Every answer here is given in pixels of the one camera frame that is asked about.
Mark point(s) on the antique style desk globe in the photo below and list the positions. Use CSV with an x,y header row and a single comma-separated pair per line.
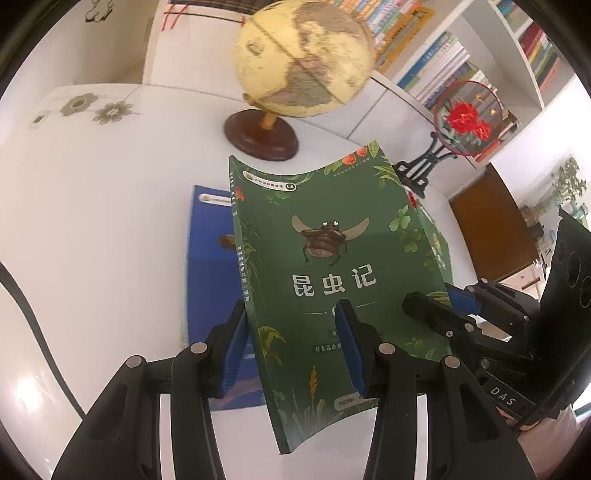
x,y
295,60

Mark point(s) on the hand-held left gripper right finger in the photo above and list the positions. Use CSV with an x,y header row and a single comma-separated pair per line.
x,y
348,346

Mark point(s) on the embroidered round fan on stand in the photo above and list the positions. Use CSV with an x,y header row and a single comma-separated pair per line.
x,y
466,120

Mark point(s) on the olive green insect book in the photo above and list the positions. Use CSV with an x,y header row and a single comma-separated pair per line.
x,y
436,249

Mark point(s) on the white bookcase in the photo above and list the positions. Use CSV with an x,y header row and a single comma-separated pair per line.
x,y
392,106

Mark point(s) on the potted green plant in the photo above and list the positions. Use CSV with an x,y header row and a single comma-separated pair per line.
x,y
565,180

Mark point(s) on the row of red and yellow books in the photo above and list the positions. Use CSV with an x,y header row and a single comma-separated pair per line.
x,y
540,55

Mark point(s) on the dark green beetle book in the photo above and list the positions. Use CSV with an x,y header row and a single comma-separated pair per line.
x,y
323,277

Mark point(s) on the person's right forearm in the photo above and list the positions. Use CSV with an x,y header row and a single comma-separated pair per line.
x,y
554,443

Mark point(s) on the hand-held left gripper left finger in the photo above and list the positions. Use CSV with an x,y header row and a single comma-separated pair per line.
x,y
233,350

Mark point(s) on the brown wooden door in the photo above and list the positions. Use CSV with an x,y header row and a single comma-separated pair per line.
x,y
494,221

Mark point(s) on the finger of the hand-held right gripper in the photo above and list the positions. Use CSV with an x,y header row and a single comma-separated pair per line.
x,y
438,321
464,299

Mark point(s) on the blue picture book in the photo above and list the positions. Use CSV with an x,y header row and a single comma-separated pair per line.
x,y
207,277

